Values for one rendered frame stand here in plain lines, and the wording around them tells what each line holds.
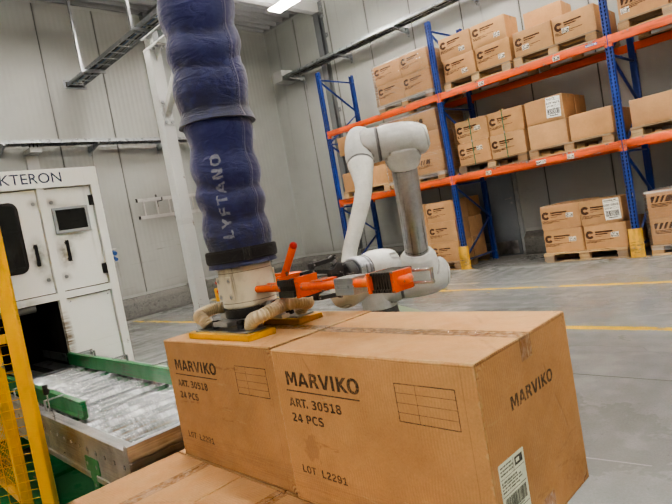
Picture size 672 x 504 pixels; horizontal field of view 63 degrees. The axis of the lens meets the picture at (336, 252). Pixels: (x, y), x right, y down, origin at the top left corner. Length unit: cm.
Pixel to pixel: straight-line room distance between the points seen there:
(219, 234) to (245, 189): 16
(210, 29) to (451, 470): 135
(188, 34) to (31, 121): 990
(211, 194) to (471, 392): 99
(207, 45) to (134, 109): 1071
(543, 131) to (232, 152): 751
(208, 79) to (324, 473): 113
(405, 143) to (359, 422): 115
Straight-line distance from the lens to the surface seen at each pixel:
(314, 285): 148
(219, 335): 170
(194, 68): 175
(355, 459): 134
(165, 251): 1211
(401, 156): 211
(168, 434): 215
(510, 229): 1065
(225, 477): 180
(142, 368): 328
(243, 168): 169
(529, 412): 122
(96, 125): 1200
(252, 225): 168
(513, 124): 916
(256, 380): 155
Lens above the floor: 124
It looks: 3 degrees down
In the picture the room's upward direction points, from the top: 10 degrees counter-clockwise
